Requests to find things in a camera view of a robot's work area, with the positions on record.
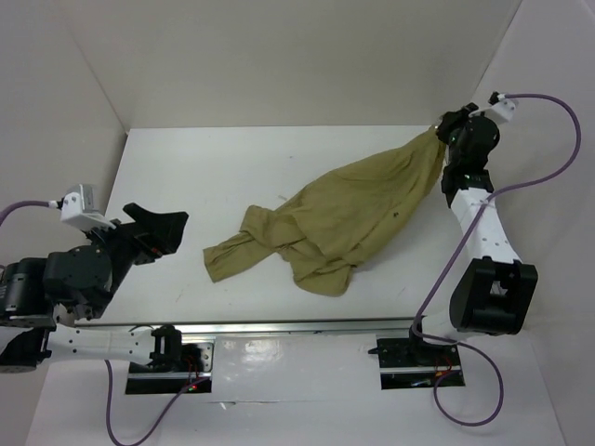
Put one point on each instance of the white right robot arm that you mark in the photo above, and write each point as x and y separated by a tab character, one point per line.
494	293

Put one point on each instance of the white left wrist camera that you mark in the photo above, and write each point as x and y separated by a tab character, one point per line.
79	210

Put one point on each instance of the aluminium rail front edge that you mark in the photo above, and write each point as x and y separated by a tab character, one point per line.
312	327

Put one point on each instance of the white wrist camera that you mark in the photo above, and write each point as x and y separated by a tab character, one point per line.
501	109
79	210

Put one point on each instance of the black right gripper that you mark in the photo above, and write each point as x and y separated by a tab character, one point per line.
451	119

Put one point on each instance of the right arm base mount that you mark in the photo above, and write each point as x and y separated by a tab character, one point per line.
405	364

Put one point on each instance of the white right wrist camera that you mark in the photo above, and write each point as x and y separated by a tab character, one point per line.
501	109

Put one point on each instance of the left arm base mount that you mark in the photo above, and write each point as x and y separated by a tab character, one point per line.
177	363

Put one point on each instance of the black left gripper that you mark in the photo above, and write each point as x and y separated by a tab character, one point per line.
161	231

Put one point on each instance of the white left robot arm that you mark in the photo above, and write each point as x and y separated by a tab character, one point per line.
82	283

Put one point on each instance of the khaki zip-up jacket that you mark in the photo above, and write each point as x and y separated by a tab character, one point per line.
338	221

